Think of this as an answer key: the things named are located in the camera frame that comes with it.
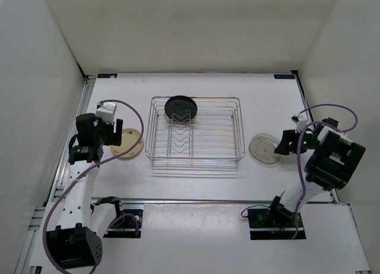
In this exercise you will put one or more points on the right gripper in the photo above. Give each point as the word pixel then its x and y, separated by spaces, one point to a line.
pixel 288 136

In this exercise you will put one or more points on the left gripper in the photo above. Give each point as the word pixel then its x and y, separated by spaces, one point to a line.
pixel 114 138

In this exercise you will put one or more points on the beige ceramic plate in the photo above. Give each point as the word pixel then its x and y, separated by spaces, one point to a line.
pixel 129 138

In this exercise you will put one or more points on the clear glass plate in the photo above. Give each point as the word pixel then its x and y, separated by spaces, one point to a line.
pixel 262 147
pixel 176 115

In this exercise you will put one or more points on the black round plate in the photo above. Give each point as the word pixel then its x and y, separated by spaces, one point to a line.
pixel 180 100

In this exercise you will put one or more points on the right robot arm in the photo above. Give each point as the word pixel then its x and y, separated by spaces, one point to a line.
pixel 331 166

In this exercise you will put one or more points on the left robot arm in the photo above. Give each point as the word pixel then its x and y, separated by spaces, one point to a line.
pixel 74 227

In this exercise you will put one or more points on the left blue corner label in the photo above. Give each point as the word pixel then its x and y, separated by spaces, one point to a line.
pixel 107 75

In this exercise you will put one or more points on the blue corner label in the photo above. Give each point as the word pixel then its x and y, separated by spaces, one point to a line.
pixel 107 75
pixel 284 76

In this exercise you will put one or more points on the right blue corner label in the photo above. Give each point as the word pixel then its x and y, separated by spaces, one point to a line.
pixel 284 76

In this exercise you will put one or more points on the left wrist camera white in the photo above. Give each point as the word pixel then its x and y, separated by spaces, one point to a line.
pixel 106 111

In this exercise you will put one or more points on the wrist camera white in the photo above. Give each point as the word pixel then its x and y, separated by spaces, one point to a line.
pixel 300 121
pixel 106 111

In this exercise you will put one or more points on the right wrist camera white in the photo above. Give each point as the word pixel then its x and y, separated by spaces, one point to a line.
pixel 300 121

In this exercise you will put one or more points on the wire dish rack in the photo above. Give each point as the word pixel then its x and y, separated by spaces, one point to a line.
pixel 215 136

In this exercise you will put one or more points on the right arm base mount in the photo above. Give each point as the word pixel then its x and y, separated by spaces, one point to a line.
pixel 266 224

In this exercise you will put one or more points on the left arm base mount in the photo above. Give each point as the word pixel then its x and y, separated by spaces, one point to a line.
pixel 126 227

